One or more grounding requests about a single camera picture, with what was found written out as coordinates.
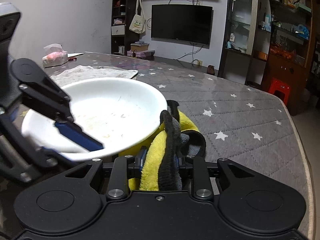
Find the white power socket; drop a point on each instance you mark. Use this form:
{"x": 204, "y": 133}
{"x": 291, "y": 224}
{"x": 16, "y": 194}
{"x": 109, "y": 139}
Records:
{"x": 198, "y": 62}

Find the dark bookshelf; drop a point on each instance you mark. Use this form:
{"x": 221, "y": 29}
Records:
{"x": 118, "y": 10}

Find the glass display cabinet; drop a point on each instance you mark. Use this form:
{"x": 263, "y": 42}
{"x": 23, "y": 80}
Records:
{"x": 240, "y": 30}

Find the tissue pack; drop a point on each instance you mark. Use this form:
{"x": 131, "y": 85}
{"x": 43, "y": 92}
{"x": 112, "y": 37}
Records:
{"x": 53, "y": 56}

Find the beige tote bag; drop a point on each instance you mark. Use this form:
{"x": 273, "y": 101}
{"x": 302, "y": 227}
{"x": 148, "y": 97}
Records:
{"x": 137, "y": 23}

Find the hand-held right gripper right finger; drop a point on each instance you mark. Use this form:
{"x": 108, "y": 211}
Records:
{"x": 180, "y": 164}

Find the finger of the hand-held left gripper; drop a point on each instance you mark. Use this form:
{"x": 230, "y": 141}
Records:
{"x": 80, "y": 136}
{"x": 15, "y": 140}

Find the brown wooden cabinet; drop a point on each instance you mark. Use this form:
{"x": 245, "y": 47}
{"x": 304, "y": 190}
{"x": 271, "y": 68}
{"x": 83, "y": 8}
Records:
{"x": 287, "y": 67}

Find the white stained rag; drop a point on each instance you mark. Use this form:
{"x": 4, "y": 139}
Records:
{"x": 95, "y": 72}

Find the grey star-print tablecloth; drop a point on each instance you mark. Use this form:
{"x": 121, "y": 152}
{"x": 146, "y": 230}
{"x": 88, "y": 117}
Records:
{"x": 237, "y": 120}

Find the pink flat box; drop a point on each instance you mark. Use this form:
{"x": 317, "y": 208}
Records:
{"x": 141, "y": 54}

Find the black television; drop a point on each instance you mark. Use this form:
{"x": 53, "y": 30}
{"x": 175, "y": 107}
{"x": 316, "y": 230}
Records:
{"x": 181, "y": 23}

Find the white paper sheet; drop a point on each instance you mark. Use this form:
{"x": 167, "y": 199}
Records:
{"x": 76, "y": 54}

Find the yellow cloth with black trim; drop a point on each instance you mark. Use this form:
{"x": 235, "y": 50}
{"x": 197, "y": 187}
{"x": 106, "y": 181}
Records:
{"x": 152, "y": 170}

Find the cardboard box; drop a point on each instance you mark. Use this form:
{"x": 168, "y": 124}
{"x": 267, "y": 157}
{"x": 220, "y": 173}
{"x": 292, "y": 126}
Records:
{"x": 139, "y": 47}

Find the red plastic stool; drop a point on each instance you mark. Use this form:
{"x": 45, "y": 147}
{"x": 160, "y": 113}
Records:
{"x": 278, "y": 87}

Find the white bowl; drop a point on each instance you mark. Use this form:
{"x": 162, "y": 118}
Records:
{"x": 117, "y": 110}

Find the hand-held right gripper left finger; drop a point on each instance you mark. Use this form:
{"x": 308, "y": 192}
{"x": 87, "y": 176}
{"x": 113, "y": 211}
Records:
{"x": 142, "y": 159}

